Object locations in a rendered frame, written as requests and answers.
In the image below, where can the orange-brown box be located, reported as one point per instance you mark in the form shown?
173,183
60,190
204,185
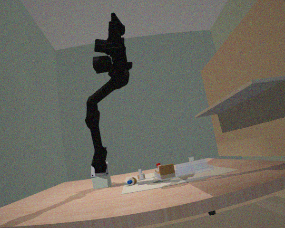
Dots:
166,169

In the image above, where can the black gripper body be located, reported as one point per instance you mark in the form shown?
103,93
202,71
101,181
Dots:
117,51

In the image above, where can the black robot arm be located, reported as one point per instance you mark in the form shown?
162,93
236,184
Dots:
118,71

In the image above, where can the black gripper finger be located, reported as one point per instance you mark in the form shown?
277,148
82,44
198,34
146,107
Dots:
114,37
116,21

